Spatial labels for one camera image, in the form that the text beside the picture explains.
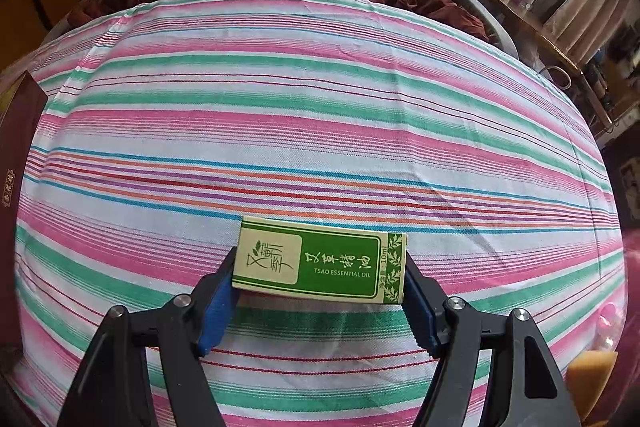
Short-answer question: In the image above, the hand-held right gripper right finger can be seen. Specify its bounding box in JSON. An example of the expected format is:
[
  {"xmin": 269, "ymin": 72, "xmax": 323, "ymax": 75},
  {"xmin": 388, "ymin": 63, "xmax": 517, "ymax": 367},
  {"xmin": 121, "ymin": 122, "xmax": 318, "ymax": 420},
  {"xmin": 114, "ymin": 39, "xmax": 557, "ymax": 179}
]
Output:
[{"xmin": 402, "ymin": 252, "xmax": 581, "ymax": 427}]

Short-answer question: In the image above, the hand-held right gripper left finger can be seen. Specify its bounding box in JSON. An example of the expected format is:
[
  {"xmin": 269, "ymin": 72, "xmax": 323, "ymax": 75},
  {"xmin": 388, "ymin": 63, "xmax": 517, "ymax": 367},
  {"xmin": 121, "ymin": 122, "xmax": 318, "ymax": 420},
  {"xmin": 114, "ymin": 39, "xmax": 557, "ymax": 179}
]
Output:
[{"xmin": 57, "ymin": 247, "xmax": 240, "ymax": 427}]

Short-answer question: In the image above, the green paper box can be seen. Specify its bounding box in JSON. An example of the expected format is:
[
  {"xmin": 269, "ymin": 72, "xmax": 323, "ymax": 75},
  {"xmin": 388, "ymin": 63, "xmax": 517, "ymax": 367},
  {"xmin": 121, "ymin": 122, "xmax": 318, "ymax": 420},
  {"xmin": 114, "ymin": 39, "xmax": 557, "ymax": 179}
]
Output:
[{"xmin": 232, "ymin": 216, "xmax": 408, "ymax": 305}]

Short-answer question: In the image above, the gold and maroon tin box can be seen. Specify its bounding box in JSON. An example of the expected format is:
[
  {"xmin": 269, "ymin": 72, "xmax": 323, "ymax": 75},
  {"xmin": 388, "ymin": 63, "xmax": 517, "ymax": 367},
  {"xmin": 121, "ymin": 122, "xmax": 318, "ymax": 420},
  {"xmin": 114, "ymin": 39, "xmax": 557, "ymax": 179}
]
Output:
[{"xmin": 0, "ymin": 72, "xmax": 48, "ymax": 348}]

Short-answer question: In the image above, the striped blanket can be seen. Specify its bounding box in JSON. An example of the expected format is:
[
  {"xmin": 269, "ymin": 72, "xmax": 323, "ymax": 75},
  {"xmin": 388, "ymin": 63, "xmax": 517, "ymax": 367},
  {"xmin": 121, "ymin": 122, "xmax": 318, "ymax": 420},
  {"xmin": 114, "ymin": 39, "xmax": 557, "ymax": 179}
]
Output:
[{"xmin": 10, "ymin": 0, "xmax": 628, "ymax": 427}]

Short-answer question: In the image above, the wooden desk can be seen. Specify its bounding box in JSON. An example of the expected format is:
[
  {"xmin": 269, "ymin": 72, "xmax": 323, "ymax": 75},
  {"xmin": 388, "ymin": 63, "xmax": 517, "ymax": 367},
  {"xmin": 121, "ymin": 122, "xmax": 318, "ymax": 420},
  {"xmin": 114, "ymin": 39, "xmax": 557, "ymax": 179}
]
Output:
[{"xmin": 440, "ymin": 0, "xmax": 640, "ymax": 128}]

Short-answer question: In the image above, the beige patterned curtain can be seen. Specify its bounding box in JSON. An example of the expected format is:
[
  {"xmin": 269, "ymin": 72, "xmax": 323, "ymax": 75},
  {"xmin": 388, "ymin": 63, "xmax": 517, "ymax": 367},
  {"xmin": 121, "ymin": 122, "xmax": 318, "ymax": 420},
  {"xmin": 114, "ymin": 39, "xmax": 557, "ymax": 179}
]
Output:
[{"xmin": 542, "ymin": 0, "xmax": 631, "ymax": 62}]

